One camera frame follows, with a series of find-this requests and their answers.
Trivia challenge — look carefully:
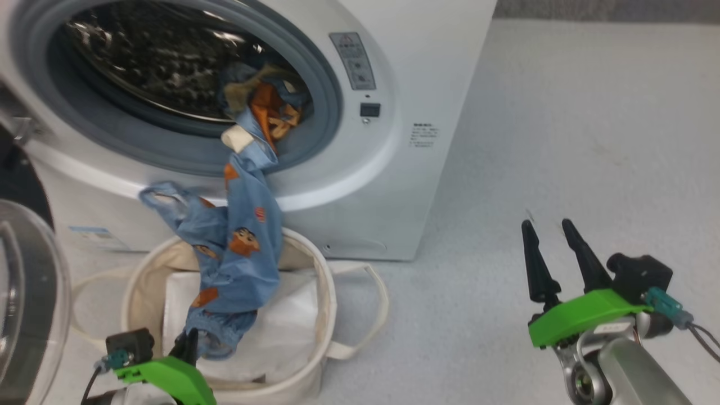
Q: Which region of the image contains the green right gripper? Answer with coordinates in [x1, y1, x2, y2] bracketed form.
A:
[521, 219, 653, 348]

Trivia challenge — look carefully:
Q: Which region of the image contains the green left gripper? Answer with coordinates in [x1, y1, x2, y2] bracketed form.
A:
[115, 329, 217, 405]

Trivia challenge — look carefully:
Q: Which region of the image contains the blue patterned garment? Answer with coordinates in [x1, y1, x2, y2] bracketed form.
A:
[139, 63, 313, 361]

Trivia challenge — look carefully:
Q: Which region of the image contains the black-rimmed glass washer door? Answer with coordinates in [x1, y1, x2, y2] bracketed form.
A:
[0, 127, 73, 405]

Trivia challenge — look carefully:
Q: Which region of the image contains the cream canvas laundry basket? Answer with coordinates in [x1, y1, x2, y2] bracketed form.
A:
[70, 228, 390, 405]

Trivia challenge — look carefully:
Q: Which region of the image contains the white front-load washing machine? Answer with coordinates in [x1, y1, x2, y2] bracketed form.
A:
[0, 0, 498, 262]

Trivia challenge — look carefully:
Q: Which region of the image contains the white folded cloth liner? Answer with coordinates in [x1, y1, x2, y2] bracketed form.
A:
[163, 270, 321, 383]

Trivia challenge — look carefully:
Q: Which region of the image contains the blue energy label sticker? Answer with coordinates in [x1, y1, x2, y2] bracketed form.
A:
[67, 225, 130, 252]

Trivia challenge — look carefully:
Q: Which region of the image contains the small printed text sticker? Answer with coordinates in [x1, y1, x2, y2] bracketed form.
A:
[409, 122, 440, 150]

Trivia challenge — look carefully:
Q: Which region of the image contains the grey warning pictogram sticker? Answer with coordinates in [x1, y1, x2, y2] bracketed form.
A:
[329, 32, 376, 91]

